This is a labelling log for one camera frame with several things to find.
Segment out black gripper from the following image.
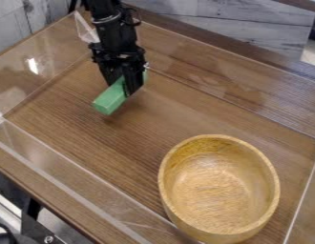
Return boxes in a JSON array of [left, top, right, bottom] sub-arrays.
[[88, 18, 148, 98]]

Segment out green rectangular block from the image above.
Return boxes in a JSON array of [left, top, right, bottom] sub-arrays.
[[92, 75, 130, 115]]

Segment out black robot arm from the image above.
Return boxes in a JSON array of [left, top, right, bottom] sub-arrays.
[[81, 0, 146, 96]]

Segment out brown wooden bowl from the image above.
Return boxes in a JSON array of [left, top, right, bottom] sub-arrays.
[[158, 134, 280, 244]]

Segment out clear acrylic tray walls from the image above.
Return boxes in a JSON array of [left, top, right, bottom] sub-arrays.
[[0, 14, 315, 244]]

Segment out clear acrylic corner bracket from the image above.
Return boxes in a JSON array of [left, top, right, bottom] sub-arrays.
[[73, 11, 99, 44]]

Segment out black table leg bracket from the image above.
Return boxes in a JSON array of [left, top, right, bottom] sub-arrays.
[[20, 198, 65, 244]]

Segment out black cable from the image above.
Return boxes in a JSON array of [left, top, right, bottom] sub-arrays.
[[0, 220, 17, 244]]

